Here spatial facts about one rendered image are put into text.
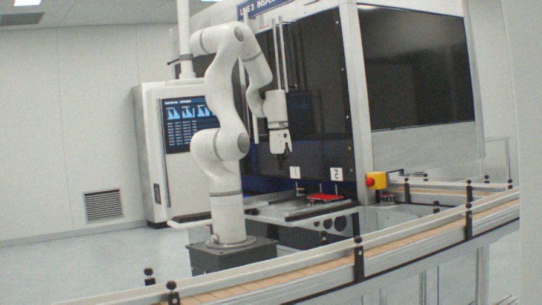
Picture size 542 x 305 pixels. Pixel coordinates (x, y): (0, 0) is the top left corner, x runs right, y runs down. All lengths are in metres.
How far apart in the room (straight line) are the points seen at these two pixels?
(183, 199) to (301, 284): 1.92
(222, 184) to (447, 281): 1.52
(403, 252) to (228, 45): 0.96
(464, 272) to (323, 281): 1.92
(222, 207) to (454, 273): 1.54
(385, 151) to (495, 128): 4.99
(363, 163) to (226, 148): 0.75
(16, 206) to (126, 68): 2.55
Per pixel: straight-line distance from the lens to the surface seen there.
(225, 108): 1.91
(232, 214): 1.92
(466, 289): 3.15
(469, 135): 3.02
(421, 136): 2.69
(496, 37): 7.35
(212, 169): 1.95
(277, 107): 2.23
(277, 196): 2.92
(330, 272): 1.25
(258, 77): 2.16
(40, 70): 7.49
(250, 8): 3.12
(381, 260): 1.36
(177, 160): 3.03
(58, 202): 7.47
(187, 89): 3.07
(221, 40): 1.92
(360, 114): 2.40
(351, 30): 2.42
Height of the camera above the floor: 1.28
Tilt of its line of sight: 3 degrees down
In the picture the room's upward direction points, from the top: 5 degrees counter-clockwise
